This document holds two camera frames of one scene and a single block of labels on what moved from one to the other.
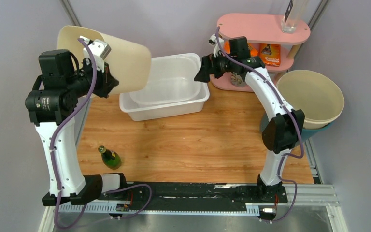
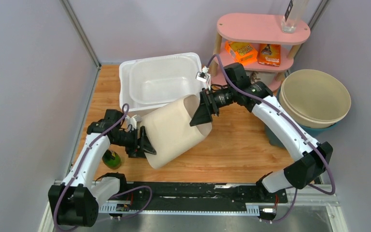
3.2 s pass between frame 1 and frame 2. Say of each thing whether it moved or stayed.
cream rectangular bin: moved
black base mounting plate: stayed
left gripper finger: moved
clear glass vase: stayed
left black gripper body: moved
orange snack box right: stayed
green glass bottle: stayed
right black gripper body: moved
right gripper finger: moved
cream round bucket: moved
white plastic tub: stayed
